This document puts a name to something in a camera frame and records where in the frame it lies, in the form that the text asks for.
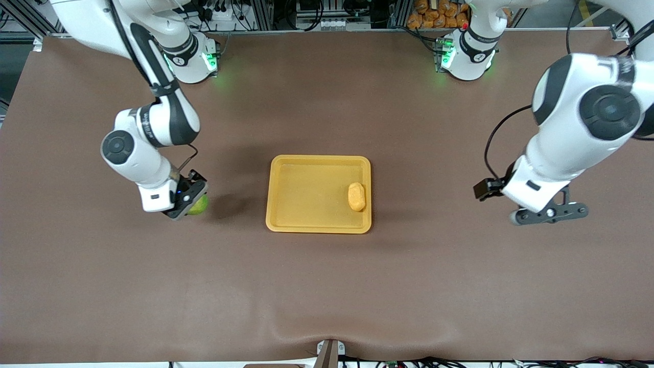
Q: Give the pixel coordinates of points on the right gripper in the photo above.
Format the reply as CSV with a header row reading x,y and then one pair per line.
x,y
190,182

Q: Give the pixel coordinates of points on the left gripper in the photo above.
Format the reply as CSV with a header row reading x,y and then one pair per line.
x,y
489,187

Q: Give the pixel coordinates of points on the green apple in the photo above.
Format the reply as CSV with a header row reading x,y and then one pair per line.
x,y
202,205

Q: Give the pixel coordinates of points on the yellow bread roll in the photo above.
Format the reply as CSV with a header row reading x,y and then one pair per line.
x,y
356,197

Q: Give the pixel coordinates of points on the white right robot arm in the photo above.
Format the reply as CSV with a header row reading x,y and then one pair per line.
x,y
138,163

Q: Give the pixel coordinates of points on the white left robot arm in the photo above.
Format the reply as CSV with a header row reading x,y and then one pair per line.
x,y
562,148

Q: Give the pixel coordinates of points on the yellow plastic tray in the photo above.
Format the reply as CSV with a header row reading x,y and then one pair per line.
x,y
311,199

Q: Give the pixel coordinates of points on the white power strip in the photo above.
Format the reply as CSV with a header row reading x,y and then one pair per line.
x,y
225,15

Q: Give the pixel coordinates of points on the brown table mat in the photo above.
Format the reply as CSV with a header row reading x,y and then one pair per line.
x,y
327,286

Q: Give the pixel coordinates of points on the orange snack packets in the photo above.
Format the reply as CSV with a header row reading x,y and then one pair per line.
x,y
434,18

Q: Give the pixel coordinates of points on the grey electronics box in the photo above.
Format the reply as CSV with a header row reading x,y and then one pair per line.
x,y
332,13

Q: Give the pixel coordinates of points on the aluminium table edge rail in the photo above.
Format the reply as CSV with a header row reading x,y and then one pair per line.
x,y
327,31

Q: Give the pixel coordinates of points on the aluminium frame strut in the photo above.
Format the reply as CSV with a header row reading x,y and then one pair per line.
x,y
621,33

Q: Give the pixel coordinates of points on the metal clamp bracket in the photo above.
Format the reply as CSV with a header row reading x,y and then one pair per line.
x,y
329,355

